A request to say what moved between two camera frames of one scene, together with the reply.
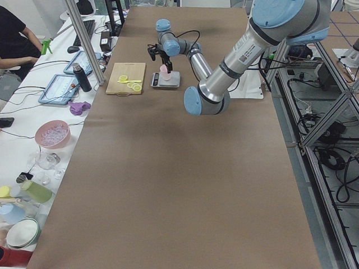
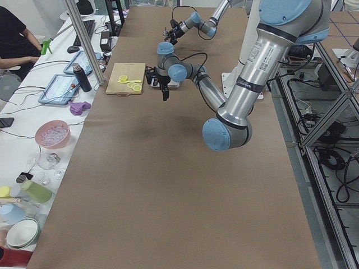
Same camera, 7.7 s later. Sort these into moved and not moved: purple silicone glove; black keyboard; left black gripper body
Moved: left black gripper body
Not moved: black keyboard; purple silicone glove
